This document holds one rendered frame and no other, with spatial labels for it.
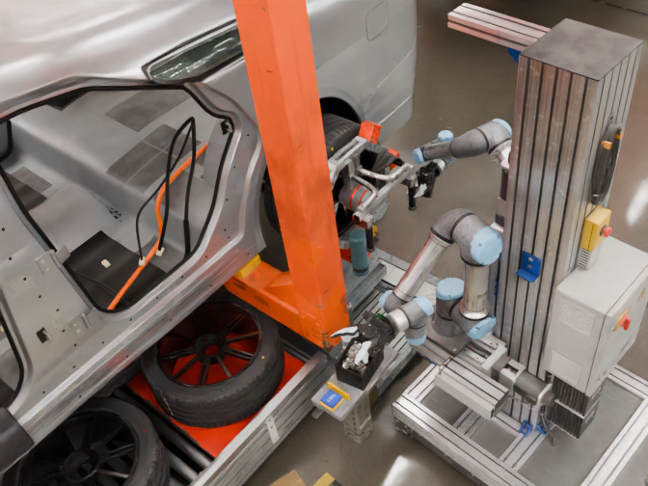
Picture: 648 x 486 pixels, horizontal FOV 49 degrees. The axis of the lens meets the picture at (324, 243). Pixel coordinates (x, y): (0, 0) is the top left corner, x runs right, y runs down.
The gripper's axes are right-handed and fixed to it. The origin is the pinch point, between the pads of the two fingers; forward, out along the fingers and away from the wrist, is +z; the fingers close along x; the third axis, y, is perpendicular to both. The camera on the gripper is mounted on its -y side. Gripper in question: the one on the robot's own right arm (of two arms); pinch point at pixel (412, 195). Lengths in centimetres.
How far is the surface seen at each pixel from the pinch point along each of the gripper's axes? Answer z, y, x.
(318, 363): 80, -45, 1
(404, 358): 38, -75, 19
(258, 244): 64, -3, -43
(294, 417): 102, -64, 0
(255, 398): 112, -45, -11
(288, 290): 78, -4, -13
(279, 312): 80, -23, -20
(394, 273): -8, -75, -20
